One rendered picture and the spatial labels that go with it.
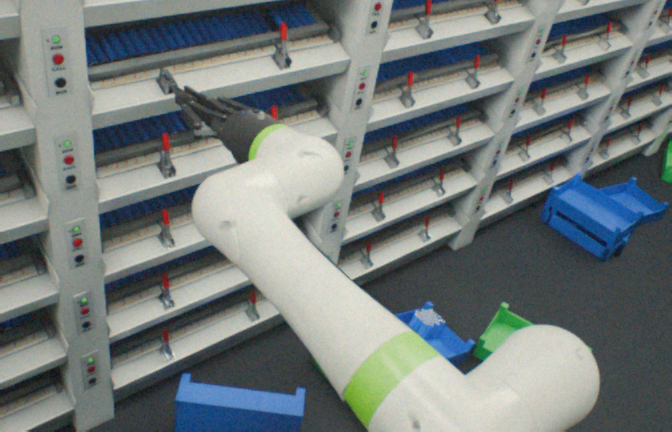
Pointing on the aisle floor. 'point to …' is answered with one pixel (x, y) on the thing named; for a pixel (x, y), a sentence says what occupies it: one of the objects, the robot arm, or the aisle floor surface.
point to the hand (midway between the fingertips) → (190, 99)
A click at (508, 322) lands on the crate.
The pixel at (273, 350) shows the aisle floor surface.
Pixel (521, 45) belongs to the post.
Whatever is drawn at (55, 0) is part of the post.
